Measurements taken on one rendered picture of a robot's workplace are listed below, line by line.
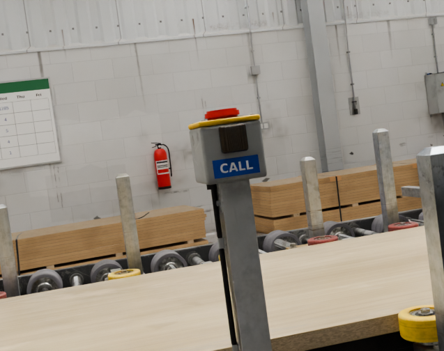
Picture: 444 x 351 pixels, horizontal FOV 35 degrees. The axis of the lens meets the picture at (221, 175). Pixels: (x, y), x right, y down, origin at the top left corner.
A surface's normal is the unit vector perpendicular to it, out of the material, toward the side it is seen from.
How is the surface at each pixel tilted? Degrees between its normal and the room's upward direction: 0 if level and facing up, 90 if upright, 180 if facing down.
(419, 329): 90
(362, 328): 90
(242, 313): 90
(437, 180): 90
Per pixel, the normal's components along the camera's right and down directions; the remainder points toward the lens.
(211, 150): 0.22, 0.02
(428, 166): -0.97, 0.14
